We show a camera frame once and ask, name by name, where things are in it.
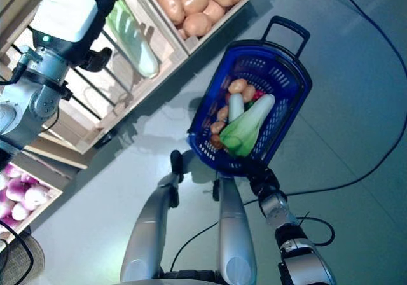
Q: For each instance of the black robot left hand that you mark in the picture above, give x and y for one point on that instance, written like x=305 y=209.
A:
x=63 y=14

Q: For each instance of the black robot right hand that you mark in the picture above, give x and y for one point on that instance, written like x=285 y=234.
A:
x=262 y=181

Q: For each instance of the napa cabbage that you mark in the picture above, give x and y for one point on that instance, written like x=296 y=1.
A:
x=133 y=43
x=251 y=126
x=236 y=107

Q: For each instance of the blue plastic shopping basket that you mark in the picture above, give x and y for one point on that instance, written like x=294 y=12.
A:
x=205 y=113

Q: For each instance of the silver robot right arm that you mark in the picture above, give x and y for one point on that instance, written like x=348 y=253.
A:
x=280 y=208

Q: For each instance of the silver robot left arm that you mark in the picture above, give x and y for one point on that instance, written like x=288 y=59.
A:
x=41 y=103

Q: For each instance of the grey woven round basket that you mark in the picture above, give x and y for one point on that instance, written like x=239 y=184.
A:
x=19 y=259

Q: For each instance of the silver robot right leg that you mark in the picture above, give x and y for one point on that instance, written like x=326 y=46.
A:
x=235 y=234

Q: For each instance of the silver robot leg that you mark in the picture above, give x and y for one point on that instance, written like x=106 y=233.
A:
x=235 y=234
x=149 y=227

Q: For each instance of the small tan potato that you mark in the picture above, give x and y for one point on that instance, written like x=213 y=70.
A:
x=237 y=86
x=222 y=113
x=249 y=91
x=217 y=126

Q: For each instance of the small green pepper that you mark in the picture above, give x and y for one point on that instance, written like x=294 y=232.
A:
x=251 y=103

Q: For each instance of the small red vegetable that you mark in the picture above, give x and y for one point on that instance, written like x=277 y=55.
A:
x=259 y=94

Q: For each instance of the wooden slatted cabbage crate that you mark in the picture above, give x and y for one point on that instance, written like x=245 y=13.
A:
x=143 y=100

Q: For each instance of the silver robot left leg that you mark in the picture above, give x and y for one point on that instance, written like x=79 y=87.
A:
x=149 y=227

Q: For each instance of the wooden potato crate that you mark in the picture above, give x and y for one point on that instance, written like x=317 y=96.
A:
x=194 y=48

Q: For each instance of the wooden display shelf rack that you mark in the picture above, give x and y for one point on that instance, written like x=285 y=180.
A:
x=57 y=156

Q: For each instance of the purple white turnip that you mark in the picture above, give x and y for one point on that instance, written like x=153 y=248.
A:
x=20 y=212
x=14 y=184
x=35 y=196

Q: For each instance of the wooden turnip crate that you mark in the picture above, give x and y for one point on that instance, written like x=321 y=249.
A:
x=47 y=199

